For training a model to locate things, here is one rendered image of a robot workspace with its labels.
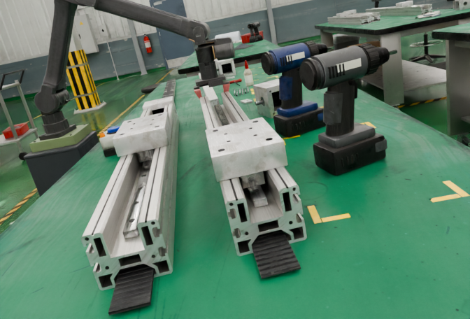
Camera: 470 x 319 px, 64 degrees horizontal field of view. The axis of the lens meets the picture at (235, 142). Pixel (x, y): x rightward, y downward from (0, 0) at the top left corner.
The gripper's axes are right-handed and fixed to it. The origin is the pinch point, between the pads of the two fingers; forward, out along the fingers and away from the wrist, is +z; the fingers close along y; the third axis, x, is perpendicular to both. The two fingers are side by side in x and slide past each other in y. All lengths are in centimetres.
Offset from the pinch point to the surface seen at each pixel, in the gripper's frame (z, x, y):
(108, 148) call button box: 2.2, -20.4, -34.0
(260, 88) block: -4.9, -15.1, 14.0
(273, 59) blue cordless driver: -15.9, -39.6, 14.1
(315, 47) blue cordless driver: -16.2, -37.2, 25.2
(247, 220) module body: -1, -84, -3
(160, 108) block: -2.6, -1.7, -18.5
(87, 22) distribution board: -93, 1099, -277
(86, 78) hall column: 28, 598, -196
